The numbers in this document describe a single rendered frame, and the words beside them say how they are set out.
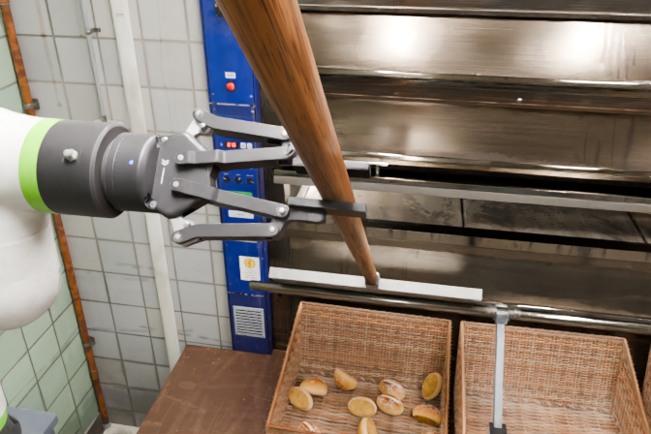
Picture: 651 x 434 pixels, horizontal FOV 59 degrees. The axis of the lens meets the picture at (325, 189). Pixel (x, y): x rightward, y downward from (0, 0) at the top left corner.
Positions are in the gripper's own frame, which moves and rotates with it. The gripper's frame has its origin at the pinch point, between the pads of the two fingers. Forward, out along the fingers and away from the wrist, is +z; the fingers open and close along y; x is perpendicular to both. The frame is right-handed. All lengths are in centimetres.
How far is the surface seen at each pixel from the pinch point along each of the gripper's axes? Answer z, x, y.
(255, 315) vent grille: -45, -169, 12
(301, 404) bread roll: -22, -158, 40
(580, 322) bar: 57, -115, 4
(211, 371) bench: -60, -172, 34
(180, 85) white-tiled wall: -67, -115, -57
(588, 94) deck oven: 57, -109, -59
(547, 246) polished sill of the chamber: 55, -143, -20
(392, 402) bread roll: 9, -160, 36
